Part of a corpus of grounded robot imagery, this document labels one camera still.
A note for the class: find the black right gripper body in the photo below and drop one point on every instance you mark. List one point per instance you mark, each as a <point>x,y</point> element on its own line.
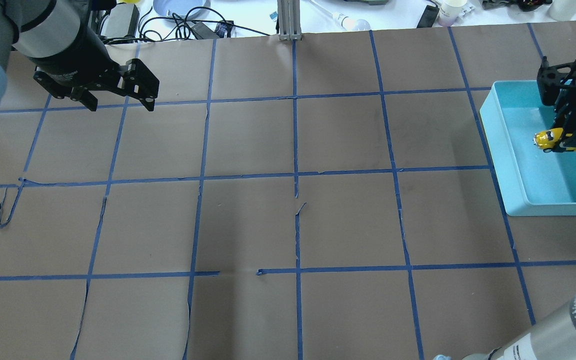
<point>566,111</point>

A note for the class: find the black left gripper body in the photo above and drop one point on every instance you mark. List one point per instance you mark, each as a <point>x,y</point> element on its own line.
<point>74,58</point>

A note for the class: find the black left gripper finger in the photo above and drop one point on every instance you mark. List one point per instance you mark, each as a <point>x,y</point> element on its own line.
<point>139,83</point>
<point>85,97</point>

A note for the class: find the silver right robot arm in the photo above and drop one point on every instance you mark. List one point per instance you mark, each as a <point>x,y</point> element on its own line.
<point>530,128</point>

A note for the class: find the aluminium frame post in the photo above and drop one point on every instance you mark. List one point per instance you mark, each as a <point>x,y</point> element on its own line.
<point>289,20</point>

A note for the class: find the yellow toy beetle car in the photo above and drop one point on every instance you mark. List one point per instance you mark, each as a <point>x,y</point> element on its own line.
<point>544,140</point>

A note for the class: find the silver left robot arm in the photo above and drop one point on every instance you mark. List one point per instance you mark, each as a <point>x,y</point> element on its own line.
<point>36,27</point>

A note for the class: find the white paper cup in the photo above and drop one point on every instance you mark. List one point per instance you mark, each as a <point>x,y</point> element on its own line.
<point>449,11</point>

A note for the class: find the light blue plate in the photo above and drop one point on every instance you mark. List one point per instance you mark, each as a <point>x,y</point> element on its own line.
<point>166,8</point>

